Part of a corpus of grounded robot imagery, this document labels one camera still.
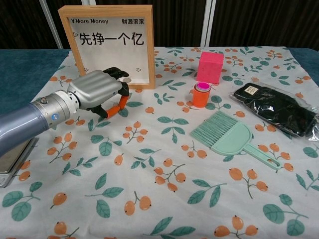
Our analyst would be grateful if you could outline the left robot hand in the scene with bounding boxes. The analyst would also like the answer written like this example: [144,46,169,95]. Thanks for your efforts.
[67,66,131,120]

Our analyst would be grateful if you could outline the mint green brush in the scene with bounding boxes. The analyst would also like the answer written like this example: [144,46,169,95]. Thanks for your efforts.
[189,110,240,147]

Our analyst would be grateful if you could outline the wooden frame money box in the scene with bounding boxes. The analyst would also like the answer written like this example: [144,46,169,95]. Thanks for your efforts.
[58,4,157,90]

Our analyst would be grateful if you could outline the orange nested cup stack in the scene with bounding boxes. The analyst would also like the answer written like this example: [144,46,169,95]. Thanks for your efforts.
[192,81,212,109]

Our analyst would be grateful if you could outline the black socks in plastic bag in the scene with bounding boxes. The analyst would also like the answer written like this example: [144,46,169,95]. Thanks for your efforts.
[229,79,319,144]

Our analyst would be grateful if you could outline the floral print tablecloth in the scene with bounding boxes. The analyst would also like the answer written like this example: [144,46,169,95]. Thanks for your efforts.
[0,46,319,239]

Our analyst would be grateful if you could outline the pink foam cube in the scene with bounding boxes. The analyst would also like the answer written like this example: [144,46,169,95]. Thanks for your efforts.
[196,51,224,85]

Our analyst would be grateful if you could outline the white partition post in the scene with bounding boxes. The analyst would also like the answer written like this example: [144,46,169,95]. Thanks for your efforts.
[39,0,63,49]
[200,0,216,47]

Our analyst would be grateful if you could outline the silver digital scale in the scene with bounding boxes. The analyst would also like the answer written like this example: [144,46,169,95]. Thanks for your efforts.
[0,138,39,189]

